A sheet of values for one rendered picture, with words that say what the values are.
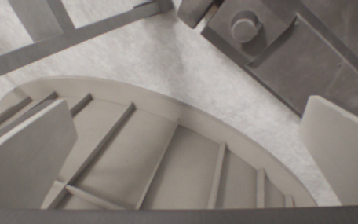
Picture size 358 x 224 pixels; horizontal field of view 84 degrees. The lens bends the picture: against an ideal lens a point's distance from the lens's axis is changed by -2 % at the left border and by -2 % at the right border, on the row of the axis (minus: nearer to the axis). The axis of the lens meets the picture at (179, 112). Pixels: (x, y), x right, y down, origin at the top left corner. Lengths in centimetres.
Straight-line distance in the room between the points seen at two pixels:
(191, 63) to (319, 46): 36
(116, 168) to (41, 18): 42
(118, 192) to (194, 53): 46
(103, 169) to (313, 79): 57
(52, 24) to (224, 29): 30
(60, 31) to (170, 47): 35
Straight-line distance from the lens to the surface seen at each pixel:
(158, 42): 68
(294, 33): 42
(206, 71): 67
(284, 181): 96
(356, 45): 48
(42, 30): 46
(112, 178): 64
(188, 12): 43
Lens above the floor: 59
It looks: 48 degrees down
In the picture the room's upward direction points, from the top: 154 degrees counter-clockwise
